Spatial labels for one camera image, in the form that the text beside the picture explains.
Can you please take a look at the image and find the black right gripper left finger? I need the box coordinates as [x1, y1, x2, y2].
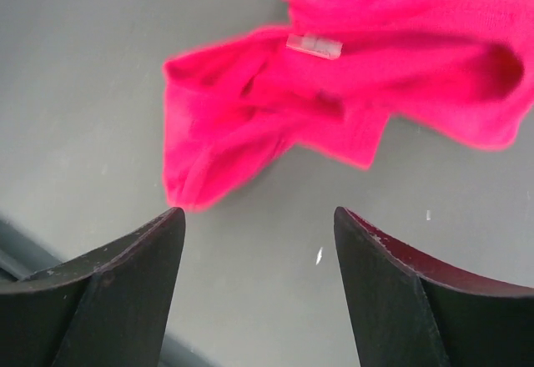
[1, 208, 185, 366]

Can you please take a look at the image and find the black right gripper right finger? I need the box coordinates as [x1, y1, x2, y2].
[334, 207, 533, 366]

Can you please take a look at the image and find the red t shirt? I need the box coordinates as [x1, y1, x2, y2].
[163, 0, 533, 210]

